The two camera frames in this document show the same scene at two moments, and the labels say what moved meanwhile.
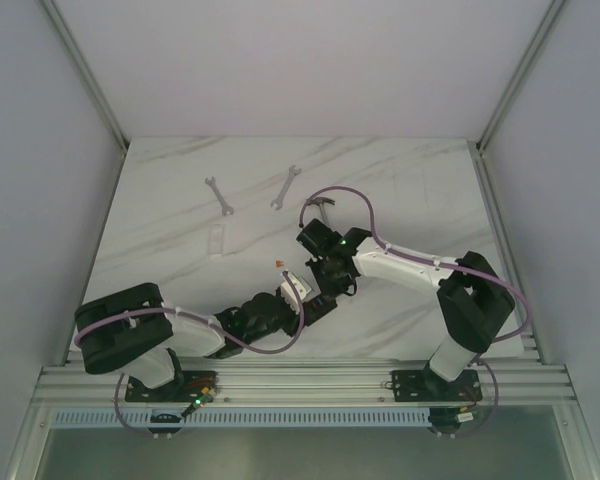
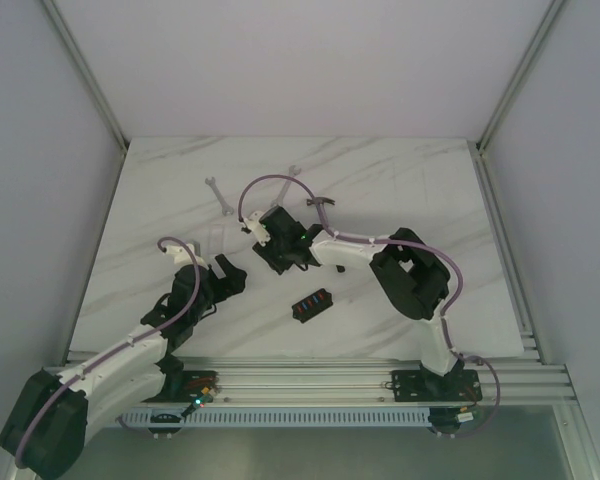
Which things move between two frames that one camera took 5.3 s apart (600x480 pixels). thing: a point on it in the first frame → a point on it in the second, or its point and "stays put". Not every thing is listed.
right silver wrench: (279, 201) stays put
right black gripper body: (328, 282) → (274, 253)
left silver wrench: (225, 208) stays put
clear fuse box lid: (216, 243) stays put
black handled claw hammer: (320, 202) stays put
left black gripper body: (309, 308) → (222, 279)
